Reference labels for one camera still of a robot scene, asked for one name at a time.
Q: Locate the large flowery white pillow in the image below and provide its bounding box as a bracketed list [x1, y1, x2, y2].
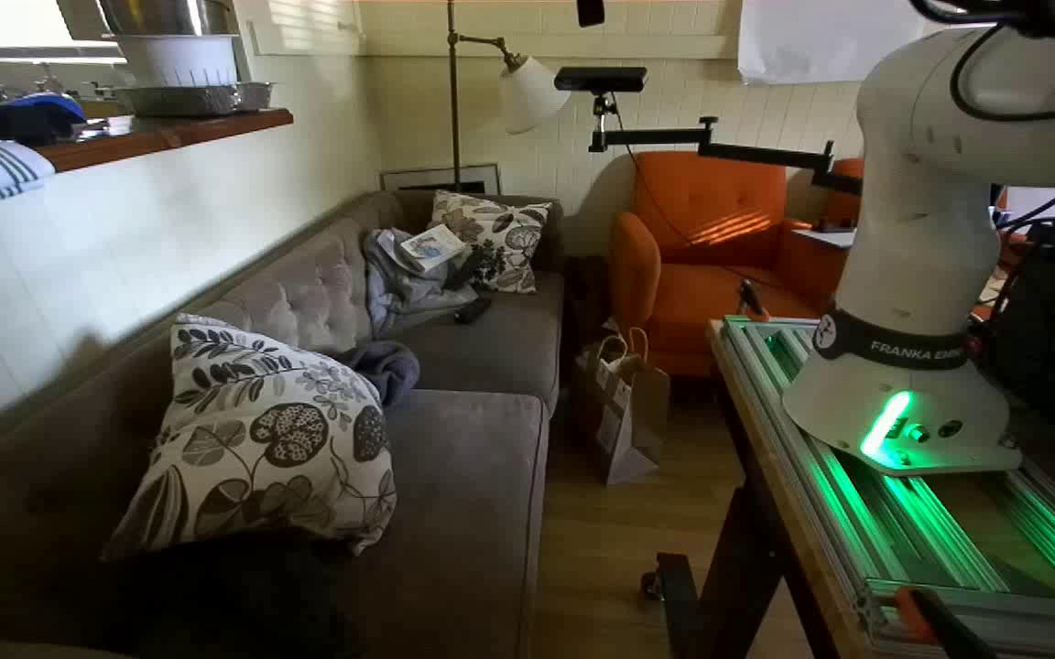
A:
[97, 310, 398, 563]

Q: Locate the small flowery white pillow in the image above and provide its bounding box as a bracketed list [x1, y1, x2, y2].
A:
[427, 186, 551, 300]

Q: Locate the brown paper bag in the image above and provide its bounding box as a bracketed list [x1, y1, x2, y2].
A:
[572, 323, 675, 487]

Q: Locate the pile of grey clothes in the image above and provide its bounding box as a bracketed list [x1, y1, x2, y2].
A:
[360, 220, 493, 336]

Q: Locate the dark grey blanket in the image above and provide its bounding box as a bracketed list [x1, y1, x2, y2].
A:
[335, 336, 423, 413]

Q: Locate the grey fabric sofa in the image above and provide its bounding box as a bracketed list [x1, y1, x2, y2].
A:
[0, 182, 569, 659]

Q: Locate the orange armchair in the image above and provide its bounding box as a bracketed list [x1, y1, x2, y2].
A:
[608, 151, 852, 381]

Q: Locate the brass floor lamp white shade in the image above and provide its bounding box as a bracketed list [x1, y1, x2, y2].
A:
[442, 0, 576, 194]

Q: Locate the metal foil tray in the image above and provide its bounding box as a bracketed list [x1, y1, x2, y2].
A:
[120, 79, 279, 122]

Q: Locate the white hanging sheet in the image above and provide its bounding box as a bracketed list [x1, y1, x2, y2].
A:
[735, 0, 935, 87]

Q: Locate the wooden shelf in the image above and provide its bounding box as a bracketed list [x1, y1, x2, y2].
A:
[37, 107, 296, 175]

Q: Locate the white pot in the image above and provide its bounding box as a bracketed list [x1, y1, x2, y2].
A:
[108, 29, 244, 87]

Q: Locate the blue cloth item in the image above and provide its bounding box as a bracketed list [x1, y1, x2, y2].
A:
[0, 90, 90, 146]

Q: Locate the leaning picture frame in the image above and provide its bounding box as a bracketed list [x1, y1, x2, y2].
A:
[376, 162, 505, 196]

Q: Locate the black stereo camera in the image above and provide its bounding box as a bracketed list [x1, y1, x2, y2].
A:
[548, 61, 649, 100]

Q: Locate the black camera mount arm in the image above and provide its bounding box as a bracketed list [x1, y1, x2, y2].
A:
[587, 90, 864, 196]

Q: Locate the aluminium frame robot table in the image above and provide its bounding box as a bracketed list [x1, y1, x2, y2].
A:
[642, 310, 1055, 659]

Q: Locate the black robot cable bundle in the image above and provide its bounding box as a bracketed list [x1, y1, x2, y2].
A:
[909, 0, 1055, 123]

